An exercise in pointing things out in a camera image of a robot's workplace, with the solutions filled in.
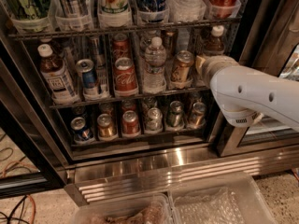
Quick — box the yellow taped gripper finger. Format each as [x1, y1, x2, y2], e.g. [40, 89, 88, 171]
[195, 56, 206, 76]

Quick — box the tea bottle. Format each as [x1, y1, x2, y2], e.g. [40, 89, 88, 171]
[37, 44, 79, 105]
[203, 25, 225, 56]

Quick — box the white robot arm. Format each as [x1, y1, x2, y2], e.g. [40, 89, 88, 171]
[195, 55, 299, 131]

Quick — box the gold soda can middle shelf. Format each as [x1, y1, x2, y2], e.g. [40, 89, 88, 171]
[171, 50, 194, 83]

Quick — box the clear water bottle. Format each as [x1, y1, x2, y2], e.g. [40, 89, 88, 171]
[143, 36, 166, 93]

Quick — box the clear bottle top shelf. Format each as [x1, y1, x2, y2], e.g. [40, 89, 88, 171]
[167, 0, 206, 22]

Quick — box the green can bottom shelf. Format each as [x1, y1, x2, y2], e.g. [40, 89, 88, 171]
[165, 101, 184, 130]

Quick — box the fridge glass door right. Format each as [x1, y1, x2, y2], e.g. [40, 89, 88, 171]
[218, 0, 299, 157]

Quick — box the fridge glass door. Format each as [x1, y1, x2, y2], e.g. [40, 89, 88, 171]
[218, 0, 299, 157]
[0, 35, 65, 199]

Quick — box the silver can bottom shelf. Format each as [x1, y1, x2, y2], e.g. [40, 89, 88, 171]
[145, 107, 163, 133]

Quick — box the red can bottom shelf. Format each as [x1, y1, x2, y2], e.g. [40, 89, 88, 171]
[121, 110, 140, 135]

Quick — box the blue can bottom shelf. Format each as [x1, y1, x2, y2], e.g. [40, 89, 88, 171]
[70, 117, 93, 142]

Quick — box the silver bottle top shelf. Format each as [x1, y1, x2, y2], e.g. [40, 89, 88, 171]
[60, 0, 88, 18]

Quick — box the steel fridge base grille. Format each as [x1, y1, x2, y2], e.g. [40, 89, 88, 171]
[64, 145, 299, 206]

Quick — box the green bottle top shelf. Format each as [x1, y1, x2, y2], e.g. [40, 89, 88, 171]
[6, 0, 50, 20]

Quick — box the fridge glass door left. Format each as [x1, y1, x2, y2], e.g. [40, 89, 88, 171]
[0, 35, 65, 199]

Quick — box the gold can bottom right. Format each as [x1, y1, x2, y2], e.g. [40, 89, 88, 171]
[188, 102, 206, 127]

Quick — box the gold can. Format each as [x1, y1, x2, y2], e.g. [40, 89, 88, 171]
[188, 102, 206, 127]
[97, 113, 117, 138]

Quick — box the red cola can front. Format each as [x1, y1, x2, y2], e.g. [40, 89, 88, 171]
[113, 57, 138, 97]

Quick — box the red cola can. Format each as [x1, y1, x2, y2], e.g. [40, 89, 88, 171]
[112, 33, 131, 60]
[113, 57, 138, 97]

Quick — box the red cola can rear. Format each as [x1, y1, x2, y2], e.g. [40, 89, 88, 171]
[112, 33, 131, 60]

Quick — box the gold can bottom left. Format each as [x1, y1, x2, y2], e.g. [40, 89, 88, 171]
[97, 113, 117, 138]

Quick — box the blue soda can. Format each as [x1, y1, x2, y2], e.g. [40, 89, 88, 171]
[76, 59, 99, 95]

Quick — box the clear plastic bin right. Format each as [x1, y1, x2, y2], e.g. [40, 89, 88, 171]
[168, 172, 278, 224]

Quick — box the clear plastic bin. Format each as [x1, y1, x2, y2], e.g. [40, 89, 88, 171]
[70, 193, 174, 224]
[168, 172, 278, 224]

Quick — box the clear plastic bin left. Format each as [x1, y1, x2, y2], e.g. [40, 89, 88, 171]
[70, 193, 174, 224]

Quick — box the upper wire shelf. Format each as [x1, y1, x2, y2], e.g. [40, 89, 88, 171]
[7, 16, 241, 40]

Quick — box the wire shelf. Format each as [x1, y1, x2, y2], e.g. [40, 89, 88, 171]
[49, 86, 209, 109]
[7, 16, 241, 40]

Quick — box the middle wire shelf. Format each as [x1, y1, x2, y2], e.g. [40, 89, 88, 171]
[49, 86, 209, 109]

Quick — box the orange cable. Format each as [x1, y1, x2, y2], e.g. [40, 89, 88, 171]
[0, 161, 38, 224]

